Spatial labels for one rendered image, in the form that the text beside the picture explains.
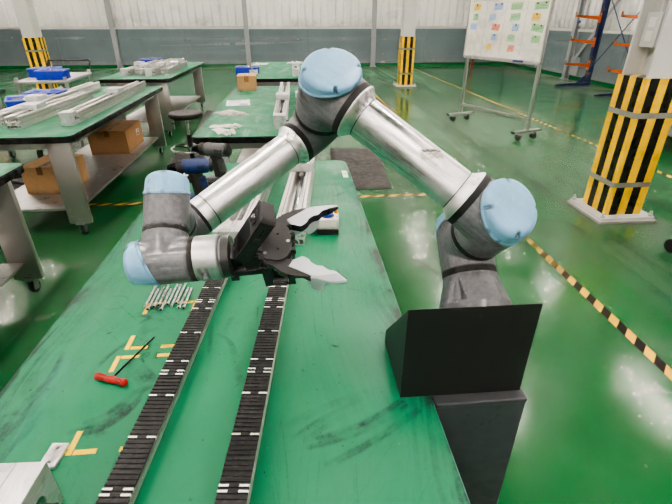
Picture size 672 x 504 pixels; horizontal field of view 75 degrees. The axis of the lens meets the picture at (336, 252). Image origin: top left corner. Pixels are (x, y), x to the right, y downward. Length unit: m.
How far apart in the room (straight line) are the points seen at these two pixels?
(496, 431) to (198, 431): 0.63
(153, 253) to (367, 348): 0.57
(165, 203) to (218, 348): 0.46
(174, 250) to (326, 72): 0.43
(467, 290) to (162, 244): 0.58
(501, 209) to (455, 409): 0.43
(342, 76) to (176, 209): 0.39
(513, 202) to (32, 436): 1.01
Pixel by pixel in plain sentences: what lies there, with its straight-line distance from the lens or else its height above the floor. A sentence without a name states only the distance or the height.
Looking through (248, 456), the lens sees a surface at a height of 0.81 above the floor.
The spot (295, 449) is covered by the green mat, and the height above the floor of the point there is 0.78.
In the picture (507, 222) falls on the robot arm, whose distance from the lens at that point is 0.84.
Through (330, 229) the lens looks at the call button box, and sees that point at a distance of 1.61.
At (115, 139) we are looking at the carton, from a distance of 5.21.
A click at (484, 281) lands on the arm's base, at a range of 0.95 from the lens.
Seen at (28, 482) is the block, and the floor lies 0.87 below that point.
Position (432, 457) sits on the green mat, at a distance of 0.90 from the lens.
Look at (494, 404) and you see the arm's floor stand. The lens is 1.03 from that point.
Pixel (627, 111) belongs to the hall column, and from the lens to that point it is 4.14.
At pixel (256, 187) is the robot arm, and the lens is 0.94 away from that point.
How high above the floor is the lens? 1.49
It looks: 28 degrees down
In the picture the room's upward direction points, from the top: straight up
